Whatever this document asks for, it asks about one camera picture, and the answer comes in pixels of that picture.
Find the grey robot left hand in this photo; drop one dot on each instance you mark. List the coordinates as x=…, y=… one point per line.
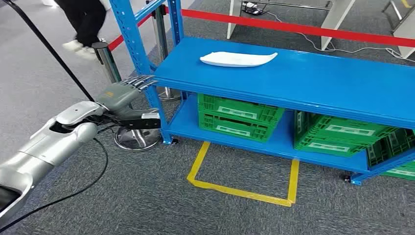
x=116, y=97

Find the short red barrier belt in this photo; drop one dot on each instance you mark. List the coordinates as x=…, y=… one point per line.
x=129, y=32

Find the long red barrier belt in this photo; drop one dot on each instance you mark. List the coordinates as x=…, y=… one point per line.
x=291, y=27

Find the black power strip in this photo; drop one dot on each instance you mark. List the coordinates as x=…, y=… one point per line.
x=253, y=9

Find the chrome stanchion post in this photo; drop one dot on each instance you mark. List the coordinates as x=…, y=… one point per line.
x=160, y=39
x=107, y=61

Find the blue metal shelf rack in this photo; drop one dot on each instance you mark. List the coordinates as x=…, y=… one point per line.
x=291, y=84

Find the person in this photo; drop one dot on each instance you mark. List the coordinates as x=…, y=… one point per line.
x=86, y=22

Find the metal frame table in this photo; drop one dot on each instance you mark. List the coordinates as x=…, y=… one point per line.
x=408, y=35

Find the white curved panel part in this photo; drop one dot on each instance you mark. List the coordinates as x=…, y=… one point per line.
x=236, y=60

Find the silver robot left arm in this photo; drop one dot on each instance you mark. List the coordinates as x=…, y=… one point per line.
x=48, y=146

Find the white desk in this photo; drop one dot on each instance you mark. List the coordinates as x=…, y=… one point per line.
x=334, y=19

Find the green plastic crate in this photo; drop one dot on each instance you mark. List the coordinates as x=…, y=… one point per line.
x=392, y=146
x=240, y=116
x=402, y=172
x=337, y=133

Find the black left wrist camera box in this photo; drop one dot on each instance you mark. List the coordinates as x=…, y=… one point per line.
x=139, y=124

